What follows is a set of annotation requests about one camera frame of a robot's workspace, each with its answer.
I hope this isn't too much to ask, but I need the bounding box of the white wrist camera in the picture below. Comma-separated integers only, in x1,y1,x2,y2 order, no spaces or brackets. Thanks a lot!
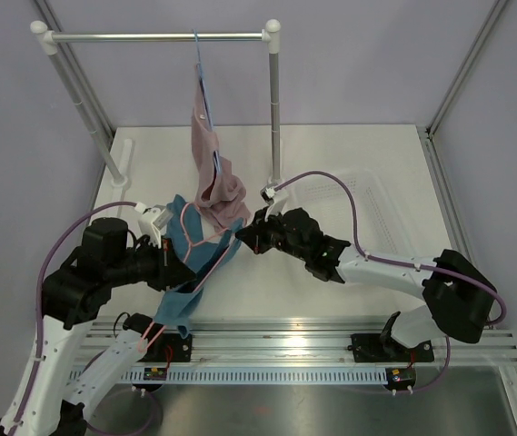
134,202,173,247
260,185,289,221

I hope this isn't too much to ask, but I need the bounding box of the blue wire hanger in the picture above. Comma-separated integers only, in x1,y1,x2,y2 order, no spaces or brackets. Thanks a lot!
193,29,222,174

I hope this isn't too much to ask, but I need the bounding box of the aluminium frame post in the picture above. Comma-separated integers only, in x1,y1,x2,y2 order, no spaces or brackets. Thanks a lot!
425,0,512,140
30,0,115,140

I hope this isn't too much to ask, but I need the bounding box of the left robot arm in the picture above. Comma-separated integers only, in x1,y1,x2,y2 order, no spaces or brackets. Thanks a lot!
0,218,195,435

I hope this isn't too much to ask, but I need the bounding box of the right aluminium frame post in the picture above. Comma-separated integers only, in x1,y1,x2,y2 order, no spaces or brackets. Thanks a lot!
425,0,512,140

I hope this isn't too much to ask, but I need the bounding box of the metal clothes rack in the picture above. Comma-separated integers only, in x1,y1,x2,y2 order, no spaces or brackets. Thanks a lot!
30,19,282,201

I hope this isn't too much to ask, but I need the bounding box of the teal tank top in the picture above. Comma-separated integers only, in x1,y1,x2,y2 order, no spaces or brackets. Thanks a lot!
154,194,244,337

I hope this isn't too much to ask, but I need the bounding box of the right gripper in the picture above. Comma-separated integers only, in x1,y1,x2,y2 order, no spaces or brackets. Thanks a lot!
237,206,310,262

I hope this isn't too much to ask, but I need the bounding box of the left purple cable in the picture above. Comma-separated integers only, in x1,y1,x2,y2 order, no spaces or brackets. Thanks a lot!
7,201,168,432

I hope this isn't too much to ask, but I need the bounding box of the left aluminium frame post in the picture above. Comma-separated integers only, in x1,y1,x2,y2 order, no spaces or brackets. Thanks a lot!
30,0,115,140

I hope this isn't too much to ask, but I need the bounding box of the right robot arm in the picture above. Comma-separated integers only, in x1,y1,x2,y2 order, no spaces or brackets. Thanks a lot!
235,208,496,362

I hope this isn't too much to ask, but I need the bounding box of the white slotted cable duct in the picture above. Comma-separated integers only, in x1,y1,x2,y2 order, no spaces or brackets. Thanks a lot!
69,368,389,385

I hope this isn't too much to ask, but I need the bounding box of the mauve tank top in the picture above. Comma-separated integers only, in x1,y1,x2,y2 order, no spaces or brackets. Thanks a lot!
191,65,250,230

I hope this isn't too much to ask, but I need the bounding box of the white plastic basket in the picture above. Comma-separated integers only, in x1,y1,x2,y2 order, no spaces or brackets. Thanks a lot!
288,169,414,255

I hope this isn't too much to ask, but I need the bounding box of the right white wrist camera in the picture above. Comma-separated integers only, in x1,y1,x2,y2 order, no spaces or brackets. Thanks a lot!
260,185,289,221

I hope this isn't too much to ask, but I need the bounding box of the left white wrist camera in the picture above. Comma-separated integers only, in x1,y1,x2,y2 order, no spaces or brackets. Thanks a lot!
134,202,173,247

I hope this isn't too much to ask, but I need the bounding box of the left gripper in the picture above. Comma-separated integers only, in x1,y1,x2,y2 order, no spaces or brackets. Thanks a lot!
107,233,197,291

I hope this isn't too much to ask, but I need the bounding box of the aluminium mounting rail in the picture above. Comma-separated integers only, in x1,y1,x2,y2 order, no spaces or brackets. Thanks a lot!
75,316,517,364

